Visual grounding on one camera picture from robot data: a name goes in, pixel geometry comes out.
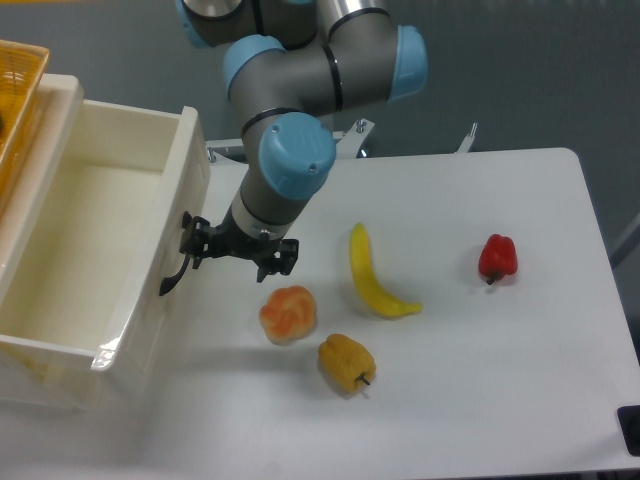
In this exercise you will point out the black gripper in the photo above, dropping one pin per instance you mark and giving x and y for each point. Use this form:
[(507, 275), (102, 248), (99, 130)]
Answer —
[(200, 240)]

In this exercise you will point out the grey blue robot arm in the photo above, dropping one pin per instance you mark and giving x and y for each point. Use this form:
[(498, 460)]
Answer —
[(287, 65)]

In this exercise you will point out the white drawer cabinet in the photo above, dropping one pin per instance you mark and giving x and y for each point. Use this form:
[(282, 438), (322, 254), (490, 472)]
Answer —
[(34, 371)]

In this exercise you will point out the orange twisted bread roll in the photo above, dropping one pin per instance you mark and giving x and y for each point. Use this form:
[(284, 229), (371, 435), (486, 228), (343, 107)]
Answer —
[(288, 315)]

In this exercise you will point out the yellow banana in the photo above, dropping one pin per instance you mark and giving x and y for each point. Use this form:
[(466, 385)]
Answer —
[(367, 285)]

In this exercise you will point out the yellow bell pepper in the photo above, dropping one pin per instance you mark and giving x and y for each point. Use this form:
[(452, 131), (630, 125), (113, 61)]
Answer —
[(347, 362)]

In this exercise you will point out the yellow plastic basket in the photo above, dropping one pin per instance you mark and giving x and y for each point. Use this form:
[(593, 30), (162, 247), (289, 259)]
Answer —
[(22, 67)]

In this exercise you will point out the red bell pepper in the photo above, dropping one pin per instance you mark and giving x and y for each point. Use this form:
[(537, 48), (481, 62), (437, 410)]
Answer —
[(498, 259)]

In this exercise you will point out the black corner object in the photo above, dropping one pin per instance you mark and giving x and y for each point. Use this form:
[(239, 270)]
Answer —
[(629, 420)]

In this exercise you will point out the white metal mounting frame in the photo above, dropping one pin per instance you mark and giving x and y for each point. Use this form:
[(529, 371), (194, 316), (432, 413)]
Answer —
[(349, 143)]

